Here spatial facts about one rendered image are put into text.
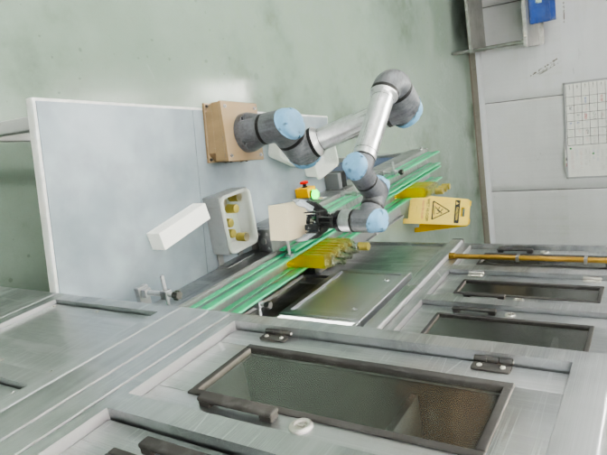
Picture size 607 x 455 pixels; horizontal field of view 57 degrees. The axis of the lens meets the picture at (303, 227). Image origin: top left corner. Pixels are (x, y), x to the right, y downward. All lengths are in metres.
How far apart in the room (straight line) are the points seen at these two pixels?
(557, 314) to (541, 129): 5.96
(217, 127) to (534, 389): 1.52
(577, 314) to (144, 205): 1.44
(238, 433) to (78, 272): 1.04
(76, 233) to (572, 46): 6.73
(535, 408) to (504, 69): 7.15
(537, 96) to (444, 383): 7.02
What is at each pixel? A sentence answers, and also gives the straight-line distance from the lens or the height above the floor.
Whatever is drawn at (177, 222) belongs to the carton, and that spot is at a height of 0.81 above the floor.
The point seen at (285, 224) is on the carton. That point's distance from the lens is 1.87.
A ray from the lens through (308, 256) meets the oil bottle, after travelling 2.22.
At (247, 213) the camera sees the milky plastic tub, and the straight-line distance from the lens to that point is 2.19.
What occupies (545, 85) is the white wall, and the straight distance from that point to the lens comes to 7.78.
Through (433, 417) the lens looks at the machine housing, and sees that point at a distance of 0.84.
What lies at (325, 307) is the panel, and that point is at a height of 1.13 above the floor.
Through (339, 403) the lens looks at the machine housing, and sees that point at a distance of 0.89.
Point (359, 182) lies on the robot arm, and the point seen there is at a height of 1.40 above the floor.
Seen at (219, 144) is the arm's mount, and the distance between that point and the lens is 2.09.
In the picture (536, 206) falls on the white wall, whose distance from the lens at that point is 8.06.
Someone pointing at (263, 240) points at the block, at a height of 0.85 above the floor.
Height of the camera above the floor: 2.20
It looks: 33 degrees down
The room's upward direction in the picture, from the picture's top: 90 degrees clockwise
